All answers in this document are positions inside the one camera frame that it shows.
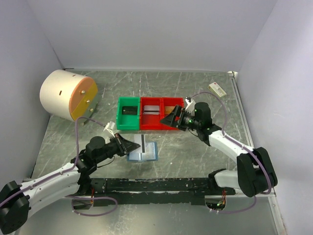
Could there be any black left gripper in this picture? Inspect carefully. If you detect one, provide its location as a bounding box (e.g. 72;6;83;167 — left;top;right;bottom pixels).
94;132;139;164

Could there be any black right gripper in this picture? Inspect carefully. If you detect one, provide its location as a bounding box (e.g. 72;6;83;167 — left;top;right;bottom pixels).
159;105;201;131

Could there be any white magnetic stripe card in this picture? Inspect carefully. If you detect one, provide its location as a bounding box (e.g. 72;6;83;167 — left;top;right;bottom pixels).
134;134;146;153

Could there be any red plastic bin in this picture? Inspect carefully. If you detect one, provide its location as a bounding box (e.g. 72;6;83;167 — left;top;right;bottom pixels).
139;97;163;131
161;97;184;119

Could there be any blue card holder wallet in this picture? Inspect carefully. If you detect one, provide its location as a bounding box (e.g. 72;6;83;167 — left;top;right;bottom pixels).
127;141;158;162

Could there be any white VIP card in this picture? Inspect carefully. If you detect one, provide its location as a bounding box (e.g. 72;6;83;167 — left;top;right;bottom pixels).
143;105;160;115

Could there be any green plastic bin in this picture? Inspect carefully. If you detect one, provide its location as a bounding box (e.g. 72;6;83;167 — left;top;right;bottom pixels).
116;97;140;131

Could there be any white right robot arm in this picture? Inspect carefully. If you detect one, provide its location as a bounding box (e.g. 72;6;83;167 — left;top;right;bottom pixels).
160;102;278;197

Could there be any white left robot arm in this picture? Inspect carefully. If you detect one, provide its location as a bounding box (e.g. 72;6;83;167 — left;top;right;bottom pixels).
0;134;140;235

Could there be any gold credit card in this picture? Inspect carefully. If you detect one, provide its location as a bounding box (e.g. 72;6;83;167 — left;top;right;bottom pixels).
164;106;175;116

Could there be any black credit card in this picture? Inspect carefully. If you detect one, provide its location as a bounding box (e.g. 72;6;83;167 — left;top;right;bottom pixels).
122;106;138;116

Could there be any small white card box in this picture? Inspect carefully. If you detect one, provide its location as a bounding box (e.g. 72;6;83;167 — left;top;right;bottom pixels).
208;82;227;98

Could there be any round drawer cabinet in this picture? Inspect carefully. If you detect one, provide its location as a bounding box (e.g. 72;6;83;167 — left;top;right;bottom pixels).
40;70;98;121

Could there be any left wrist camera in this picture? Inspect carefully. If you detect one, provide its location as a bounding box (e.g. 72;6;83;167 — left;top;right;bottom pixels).
103;121;115;138

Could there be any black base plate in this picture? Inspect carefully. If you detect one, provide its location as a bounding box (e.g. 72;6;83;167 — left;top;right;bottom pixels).
75;177;236;206

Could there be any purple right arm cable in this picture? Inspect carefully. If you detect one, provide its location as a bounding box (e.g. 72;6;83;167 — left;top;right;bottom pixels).
189;91;272;214

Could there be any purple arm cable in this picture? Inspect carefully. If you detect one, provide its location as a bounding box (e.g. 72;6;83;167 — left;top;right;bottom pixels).
189;91;272;214
0;117;119;217

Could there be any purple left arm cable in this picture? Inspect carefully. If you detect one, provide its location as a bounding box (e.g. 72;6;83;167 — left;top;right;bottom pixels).
0;117;119;217

